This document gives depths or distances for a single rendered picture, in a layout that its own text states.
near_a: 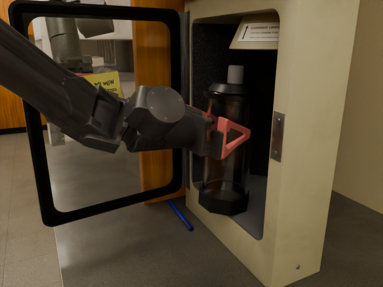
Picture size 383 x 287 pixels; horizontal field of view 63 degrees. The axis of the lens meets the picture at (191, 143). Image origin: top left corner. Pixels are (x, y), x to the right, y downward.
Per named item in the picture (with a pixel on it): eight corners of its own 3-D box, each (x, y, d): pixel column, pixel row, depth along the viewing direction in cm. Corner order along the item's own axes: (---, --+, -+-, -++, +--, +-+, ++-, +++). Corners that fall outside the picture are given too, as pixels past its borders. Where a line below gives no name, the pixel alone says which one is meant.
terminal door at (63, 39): (182, 191, 75) (180, 9, 63) (43, 229, 59) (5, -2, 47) (180, 189, 76) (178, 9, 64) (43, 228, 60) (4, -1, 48)
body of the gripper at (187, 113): (184, 106, 58) (146, 107, 55) (215, 118, 50) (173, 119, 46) (181, 139, 60) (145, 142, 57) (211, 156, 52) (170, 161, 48)
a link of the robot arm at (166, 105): (89, 97, 50) (77, 144, 47) (105, 52, 41) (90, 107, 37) (159, 118, 55) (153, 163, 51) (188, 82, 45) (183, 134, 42)
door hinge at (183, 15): (185, 185, 77) (184, 12, 65) (190, 189, 75) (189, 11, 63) (179, 187, 76) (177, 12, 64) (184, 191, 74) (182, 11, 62)
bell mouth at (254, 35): (282, 48, 67) (285, 20, 66) (357, 49, 52) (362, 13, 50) (210, 48, 60) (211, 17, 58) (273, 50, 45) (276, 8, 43)
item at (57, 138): (65, 145, 56) (62, 113, 54) (52, 147, 55) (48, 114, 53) (63, 142, 57) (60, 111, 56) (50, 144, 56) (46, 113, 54)
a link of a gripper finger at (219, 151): (235, 109, 58) (191, 110, 54) (261, 117, 53) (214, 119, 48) (231, 144, 60) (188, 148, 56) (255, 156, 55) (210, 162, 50)
